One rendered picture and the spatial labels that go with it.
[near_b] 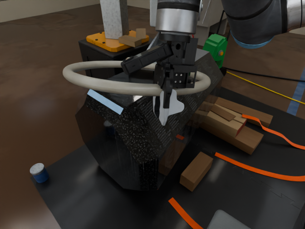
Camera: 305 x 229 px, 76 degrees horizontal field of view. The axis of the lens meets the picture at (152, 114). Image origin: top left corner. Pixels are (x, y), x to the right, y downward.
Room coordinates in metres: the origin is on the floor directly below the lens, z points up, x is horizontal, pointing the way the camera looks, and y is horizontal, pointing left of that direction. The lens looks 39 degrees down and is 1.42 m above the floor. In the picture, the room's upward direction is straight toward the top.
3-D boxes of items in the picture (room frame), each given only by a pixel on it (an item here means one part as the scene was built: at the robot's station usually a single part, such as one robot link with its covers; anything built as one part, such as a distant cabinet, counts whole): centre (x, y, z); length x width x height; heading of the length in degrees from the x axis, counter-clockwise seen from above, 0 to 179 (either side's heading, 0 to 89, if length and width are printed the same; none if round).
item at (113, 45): (2.06, 0.36, 0.76); 0.49 x 0.49 x 0.05; 46
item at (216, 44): (2.70, -0.86, 0.43); 0.35 x 0.35 x 0.87; 31
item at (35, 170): (0.91, 0.90, 0.08); 0.10 x 0.10 x 0.13
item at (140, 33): (2.07, 0.12, 0.80); 0.20 x 0.10 x 0.05; 2
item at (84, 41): (2.06, 0.36, 0.37); 0.66 x 0.66 x 0.74; 46
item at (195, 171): (0.94, -0.36, 0.07); 0.30 x 0.12 x 0.12; 139
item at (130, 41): (1.85, 0.21, 0.81); 0.20 x 0.10 x 0.05; 54
